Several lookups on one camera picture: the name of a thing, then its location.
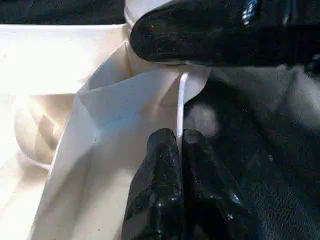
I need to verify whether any white plastic table top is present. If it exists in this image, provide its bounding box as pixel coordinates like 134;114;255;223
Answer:
0;22;212;240

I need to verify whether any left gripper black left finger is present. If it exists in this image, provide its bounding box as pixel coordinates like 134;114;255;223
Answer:
121;127;184;240

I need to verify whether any white plastic table leg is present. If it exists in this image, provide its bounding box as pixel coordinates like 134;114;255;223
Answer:
123;0;182;32

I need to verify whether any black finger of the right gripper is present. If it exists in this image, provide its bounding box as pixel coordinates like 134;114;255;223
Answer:
129;0;320;69

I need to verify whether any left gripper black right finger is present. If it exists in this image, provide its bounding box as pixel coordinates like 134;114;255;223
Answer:
180;128;262;240

